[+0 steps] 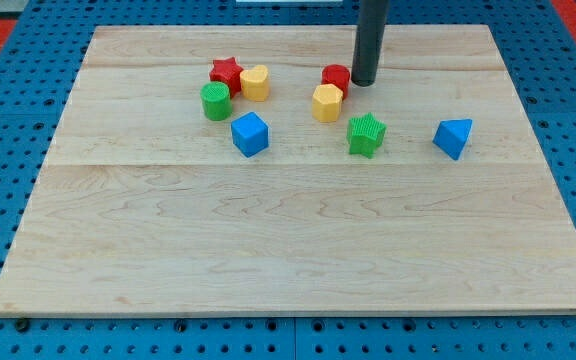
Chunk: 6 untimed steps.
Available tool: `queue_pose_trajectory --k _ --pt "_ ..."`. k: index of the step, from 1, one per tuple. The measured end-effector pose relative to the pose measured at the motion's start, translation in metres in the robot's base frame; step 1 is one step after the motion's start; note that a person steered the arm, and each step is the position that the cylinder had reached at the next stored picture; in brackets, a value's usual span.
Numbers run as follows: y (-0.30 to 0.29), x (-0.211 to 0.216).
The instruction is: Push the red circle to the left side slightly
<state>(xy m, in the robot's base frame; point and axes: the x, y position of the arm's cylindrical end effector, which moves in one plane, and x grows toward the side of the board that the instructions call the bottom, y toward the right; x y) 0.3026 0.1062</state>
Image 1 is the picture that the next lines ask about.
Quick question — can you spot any yellow heart block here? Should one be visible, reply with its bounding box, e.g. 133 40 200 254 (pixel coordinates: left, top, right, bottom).
240 65 270 102

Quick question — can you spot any yellow hexagon block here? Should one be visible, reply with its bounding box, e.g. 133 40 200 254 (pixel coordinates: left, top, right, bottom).
312 84 343 123

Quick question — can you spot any red star block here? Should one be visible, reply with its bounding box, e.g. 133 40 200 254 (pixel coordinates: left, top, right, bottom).
209 57 243 98

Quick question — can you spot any light wooden board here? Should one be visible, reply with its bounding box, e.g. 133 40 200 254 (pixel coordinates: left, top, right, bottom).
0 25 576 318

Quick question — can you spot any green star block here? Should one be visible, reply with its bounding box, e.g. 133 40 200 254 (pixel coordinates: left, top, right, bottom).
346 113 387 158

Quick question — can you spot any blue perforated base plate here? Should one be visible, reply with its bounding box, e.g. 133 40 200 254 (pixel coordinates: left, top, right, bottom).
0 1 576 359

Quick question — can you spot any red cylinder block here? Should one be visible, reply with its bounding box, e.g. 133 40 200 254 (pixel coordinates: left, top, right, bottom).
321 64 351 99

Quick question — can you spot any blue cube block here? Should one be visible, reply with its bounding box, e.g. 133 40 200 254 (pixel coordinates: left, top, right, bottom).
231 112 269 157

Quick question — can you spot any blue triangle block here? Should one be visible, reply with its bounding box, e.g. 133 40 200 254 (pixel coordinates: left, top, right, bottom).
433 118 473 161

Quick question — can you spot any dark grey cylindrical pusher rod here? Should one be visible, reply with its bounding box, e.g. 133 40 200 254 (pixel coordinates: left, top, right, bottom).
351 0 389 87

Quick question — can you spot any green cylinder block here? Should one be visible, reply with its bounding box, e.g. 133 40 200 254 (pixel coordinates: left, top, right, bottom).
200 81 232 121

